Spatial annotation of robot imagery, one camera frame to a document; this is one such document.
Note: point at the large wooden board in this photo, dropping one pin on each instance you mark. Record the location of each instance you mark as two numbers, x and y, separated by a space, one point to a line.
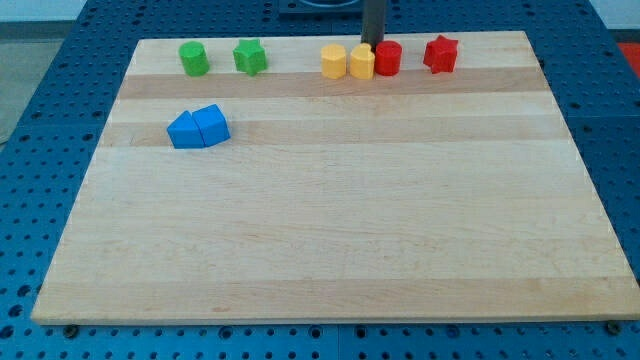
415 198

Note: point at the blue cube block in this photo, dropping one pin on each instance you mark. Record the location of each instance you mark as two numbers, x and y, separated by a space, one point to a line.
212 125

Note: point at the yellow hexagon block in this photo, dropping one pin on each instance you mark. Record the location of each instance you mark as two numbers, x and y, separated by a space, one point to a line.
333 61

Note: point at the yellow heart block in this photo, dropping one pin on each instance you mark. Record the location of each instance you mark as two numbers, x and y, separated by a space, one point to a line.
362 62

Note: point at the green star block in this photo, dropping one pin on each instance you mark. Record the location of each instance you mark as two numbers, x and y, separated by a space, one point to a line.
250 56

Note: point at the red cylinder block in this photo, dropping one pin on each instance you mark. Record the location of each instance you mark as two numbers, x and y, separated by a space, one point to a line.
388 55

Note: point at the blue triangular prism block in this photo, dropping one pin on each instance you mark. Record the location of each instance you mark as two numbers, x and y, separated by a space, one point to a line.
184 133

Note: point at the dark cylindrical robot end stick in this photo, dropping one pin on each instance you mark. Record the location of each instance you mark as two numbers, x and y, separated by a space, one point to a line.
373 22

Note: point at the red star block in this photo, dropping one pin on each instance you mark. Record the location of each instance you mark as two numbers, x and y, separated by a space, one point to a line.
441 54

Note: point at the green cylinder block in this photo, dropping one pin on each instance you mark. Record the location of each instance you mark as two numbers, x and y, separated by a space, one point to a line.
194 58

